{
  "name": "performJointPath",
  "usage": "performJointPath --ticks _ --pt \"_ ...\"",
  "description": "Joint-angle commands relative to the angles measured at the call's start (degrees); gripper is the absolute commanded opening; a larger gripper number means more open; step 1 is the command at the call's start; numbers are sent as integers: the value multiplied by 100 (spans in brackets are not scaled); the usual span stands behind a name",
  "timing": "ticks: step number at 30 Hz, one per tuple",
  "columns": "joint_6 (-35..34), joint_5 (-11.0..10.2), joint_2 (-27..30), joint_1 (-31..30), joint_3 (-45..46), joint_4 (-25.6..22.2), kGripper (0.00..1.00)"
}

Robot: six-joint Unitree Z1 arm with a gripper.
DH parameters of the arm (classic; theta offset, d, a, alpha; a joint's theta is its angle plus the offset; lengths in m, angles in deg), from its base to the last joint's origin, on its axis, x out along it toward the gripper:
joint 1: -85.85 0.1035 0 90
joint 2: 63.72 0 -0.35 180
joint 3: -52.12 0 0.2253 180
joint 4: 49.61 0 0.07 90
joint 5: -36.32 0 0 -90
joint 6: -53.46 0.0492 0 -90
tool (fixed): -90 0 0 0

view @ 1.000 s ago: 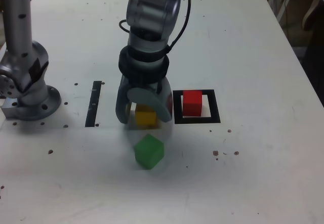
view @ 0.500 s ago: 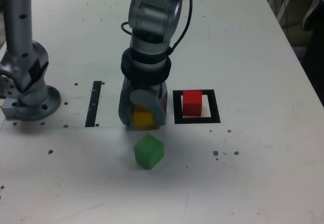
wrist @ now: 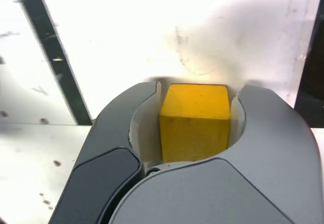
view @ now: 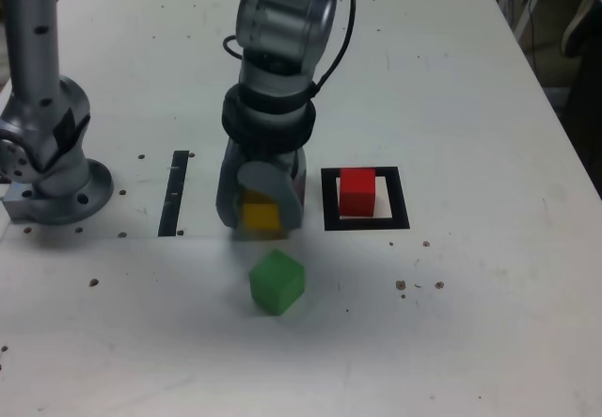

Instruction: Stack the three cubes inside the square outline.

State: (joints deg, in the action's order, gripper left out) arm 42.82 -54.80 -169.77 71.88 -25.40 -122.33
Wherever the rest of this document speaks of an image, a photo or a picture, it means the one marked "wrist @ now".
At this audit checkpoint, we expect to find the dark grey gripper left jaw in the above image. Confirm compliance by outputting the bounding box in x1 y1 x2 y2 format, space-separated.
49 81 163 224

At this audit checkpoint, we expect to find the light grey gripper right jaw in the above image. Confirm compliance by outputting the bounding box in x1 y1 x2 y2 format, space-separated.
101 83 324 224

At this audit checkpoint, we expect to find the yellow cube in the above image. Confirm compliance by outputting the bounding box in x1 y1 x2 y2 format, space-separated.
158 83 231 163

